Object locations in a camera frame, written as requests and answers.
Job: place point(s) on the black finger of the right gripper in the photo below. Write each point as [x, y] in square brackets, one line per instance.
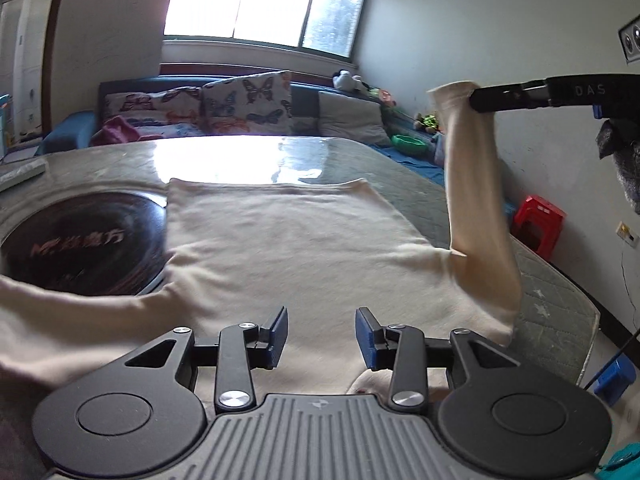
[533, 91]
[492, 103]

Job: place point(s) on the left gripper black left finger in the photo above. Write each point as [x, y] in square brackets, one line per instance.
[139, 414]

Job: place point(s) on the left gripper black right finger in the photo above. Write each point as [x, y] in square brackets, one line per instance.
[492, 410]

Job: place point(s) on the cream knit sweater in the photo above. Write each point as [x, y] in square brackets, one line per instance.
[239, 252]

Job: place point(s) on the teal sleeve right forearm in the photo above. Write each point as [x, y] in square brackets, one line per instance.
[623, 465]

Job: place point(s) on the right grey knit gloved hand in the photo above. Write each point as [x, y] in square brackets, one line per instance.
[619, 138]

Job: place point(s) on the green yellow plush toy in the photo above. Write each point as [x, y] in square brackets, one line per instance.
[428, 123]

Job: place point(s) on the green plastic bowl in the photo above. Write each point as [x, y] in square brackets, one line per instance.
[409, 145]

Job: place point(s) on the grey quilted star tablecloth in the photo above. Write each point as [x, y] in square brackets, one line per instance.
[557, 323]

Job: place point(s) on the blue power adapter box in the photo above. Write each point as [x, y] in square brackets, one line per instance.
[615, 379]

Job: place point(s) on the red plastic stool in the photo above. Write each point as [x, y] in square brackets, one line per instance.
[538, 225]

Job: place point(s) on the white plush toy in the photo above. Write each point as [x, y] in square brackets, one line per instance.
[345, 81]

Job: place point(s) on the grey plain cushion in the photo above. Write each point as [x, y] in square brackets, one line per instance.
[350, 118]

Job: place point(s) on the black round induction cooktop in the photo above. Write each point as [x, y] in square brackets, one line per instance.
[96, 244]

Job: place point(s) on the window with purple blind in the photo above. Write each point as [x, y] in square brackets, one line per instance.
[325, 26]

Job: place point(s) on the butterfly print cushion right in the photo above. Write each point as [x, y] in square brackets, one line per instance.
[253, 104]

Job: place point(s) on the butterfly print cushion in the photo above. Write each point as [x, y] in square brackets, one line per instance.
[253, 104]
[172, 113]

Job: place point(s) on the grey remote control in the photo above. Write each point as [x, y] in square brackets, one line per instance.
[22, 174]

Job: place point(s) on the magenta cloth on sofa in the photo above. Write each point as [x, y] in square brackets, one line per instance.
[116, 130]

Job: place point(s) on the butterfly print cushion left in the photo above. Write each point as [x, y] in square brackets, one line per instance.
[172, 113]

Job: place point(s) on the blue sofa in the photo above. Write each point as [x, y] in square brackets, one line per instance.
[76, 130]

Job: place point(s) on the blue white box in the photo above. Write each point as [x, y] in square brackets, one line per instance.
[5, 123]

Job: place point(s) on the wall power socket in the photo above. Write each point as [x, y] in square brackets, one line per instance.
[629, 36]

